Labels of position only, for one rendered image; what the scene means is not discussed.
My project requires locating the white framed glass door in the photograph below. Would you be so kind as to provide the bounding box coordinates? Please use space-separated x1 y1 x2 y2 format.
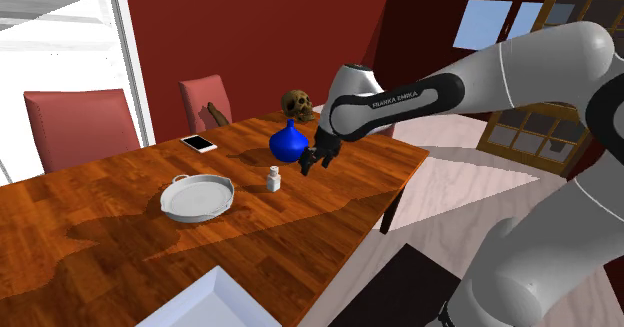
0 0 158 187

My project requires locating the white round pan with handles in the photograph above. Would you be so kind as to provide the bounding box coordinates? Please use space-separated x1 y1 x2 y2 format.
159 173 236 224

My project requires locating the wooden lattice glass door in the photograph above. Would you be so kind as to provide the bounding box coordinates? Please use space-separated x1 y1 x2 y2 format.
476 0 624 177

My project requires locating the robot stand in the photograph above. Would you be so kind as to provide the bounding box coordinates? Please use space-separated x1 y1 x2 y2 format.
327 242 462 327

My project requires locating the red upholstered chair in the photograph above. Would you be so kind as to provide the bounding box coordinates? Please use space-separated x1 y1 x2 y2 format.
23 88 143 175
177 74 234 135

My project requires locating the blue round vase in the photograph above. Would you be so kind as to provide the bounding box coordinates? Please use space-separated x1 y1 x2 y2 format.
268 118 310 164

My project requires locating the white rectangular tray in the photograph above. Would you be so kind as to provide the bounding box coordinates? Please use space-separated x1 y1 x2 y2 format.
134 265 284 327

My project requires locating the brown elongated object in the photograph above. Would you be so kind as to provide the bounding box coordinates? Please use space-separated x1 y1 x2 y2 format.
206 101 232 128

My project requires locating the white phone with black screen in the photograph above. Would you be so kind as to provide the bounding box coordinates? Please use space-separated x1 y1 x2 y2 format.
179 134 219 155

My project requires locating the small white shaker bottle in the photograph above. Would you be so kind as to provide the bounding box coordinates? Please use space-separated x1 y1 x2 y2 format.
265 165 282 193

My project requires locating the wooden dining table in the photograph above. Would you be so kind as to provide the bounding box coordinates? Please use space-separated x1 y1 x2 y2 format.
0 110 431 327

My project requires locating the brown skull figure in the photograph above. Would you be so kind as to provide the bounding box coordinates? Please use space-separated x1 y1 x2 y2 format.
280 89 317 124

